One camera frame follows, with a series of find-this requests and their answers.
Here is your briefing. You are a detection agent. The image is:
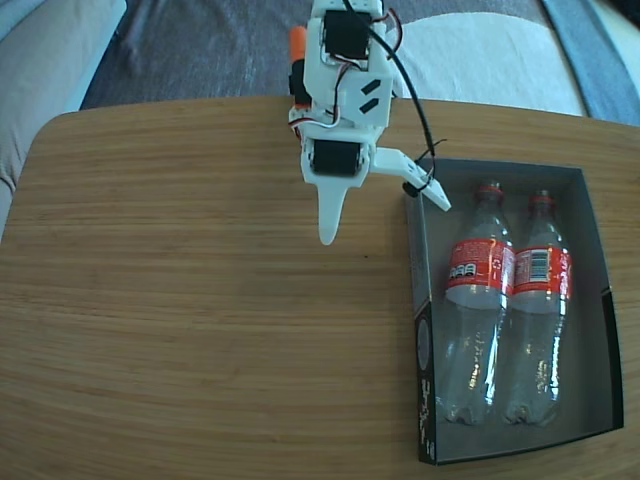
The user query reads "clear tall Coke bottle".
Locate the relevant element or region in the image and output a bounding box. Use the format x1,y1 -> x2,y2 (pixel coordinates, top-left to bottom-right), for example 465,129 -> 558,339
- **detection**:
433,179 -> 517,427

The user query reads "clear contour Coca-Cola bottle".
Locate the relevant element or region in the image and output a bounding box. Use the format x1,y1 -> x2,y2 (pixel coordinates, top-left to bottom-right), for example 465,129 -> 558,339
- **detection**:
501,188 -> 574,427

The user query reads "grey cardboard box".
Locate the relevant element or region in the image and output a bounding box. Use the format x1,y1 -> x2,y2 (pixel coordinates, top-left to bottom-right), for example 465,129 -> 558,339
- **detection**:
402,157 -> 626,466

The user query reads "white cushion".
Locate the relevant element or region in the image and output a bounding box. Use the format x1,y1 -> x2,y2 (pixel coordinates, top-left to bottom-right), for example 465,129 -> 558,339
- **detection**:
384,14 -> 586,119

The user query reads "grey striped rug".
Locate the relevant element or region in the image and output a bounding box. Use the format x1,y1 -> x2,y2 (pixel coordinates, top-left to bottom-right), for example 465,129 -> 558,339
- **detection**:
79,0 -> 551,111

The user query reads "blue-grey blanket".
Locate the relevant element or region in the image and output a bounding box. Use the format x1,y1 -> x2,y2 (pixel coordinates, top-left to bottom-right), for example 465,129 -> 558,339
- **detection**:
542,0 -> 640,126

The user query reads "beige sofa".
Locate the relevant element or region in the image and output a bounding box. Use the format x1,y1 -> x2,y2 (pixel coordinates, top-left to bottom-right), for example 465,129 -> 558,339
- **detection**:
0,0 -> 129,211

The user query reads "flat white camera mount plate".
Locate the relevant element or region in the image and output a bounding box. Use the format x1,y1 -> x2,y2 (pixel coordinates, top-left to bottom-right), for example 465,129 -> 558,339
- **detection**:
371,147 -> 453,212

